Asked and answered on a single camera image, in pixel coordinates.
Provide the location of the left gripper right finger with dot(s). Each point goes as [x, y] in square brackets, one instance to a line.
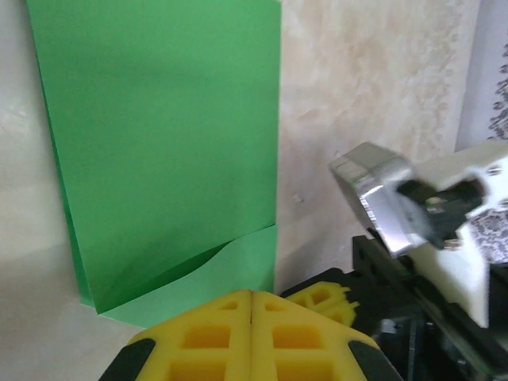
[309, 345]

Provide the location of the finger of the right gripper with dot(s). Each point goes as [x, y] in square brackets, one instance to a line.
[317, 297]

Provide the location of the green paper sheet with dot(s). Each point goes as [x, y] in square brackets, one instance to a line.
[158, 139]

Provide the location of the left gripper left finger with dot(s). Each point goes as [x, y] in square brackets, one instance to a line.
[198, 341]

